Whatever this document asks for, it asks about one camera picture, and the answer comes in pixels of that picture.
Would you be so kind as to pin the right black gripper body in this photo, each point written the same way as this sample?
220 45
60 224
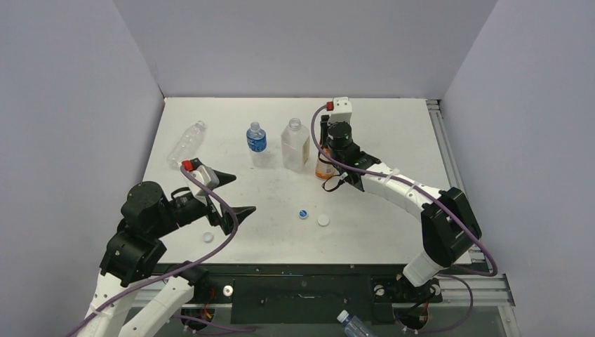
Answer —
324 135

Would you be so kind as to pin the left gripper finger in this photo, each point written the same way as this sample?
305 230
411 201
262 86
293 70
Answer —
241 213
222 179

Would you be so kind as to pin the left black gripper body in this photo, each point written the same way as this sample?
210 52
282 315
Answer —
216 217

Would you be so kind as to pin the orange drink bottle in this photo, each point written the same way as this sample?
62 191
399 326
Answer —
324 170

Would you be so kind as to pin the large clear bottle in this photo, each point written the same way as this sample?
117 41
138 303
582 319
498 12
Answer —
295 140

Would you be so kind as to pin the clear bottle blue-white cap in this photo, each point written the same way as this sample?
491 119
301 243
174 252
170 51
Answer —
187 145

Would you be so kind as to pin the clear bottle blue label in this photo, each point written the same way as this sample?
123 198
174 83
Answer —
256 139

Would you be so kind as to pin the white wide bottle cap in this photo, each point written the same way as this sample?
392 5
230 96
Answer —
323 220

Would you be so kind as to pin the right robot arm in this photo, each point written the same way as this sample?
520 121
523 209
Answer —
449 226

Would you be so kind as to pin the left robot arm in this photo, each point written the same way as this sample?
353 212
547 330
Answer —
127 301

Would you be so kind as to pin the water bottle under table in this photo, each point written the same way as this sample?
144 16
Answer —
353 326

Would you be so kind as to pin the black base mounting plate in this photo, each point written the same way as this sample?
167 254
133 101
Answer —
312 294

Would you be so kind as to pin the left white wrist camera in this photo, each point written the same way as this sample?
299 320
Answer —
195 170

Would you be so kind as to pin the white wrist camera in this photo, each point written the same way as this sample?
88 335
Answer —
339 110
195 170

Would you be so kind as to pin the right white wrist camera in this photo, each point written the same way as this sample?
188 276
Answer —
339 110

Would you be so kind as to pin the aluminium frame rail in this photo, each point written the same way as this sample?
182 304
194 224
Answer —
446 173

